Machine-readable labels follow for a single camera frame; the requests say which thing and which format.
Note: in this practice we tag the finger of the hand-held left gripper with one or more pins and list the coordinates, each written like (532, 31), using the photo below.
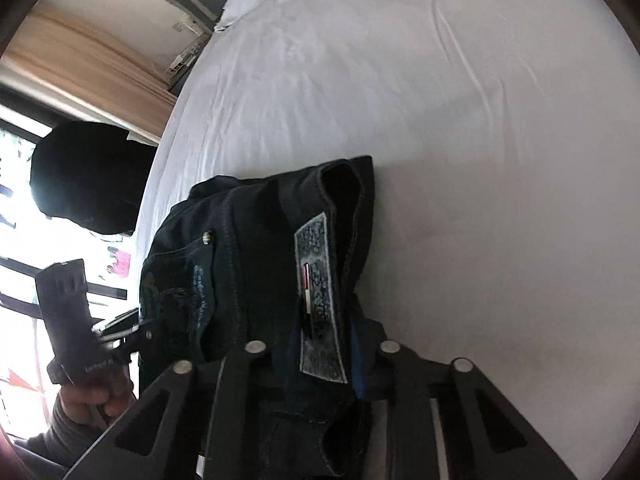
(127, 340)

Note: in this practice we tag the grey bedside table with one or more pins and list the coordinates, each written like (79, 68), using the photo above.
(187, 57)

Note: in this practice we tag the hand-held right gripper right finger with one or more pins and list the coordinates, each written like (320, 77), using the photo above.
(359, 360)

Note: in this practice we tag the beige curtain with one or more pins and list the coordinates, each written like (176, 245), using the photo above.
(90, 70)

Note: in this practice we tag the white pillow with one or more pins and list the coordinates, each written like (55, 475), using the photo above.
(245, 5)

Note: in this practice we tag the black pants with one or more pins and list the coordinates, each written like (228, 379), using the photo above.
(250, 260)

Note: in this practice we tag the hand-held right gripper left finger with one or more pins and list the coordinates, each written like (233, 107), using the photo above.
(240, 385)

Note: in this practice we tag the bed with white sheet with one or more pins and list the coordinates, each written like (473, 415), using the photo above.
(450, 160)

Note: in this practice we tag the person's left forearm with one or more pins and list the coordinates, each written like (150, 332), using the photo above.
(55, 445)

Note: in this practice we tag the person's left hand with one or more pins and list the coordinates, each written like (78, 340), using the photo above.
(95, 402)

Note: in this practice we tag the window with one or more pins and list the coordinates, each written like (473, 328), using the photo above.
(20, 240)

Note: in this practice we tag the person's head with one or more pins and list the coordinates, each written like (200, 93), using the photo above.
(90, 180)

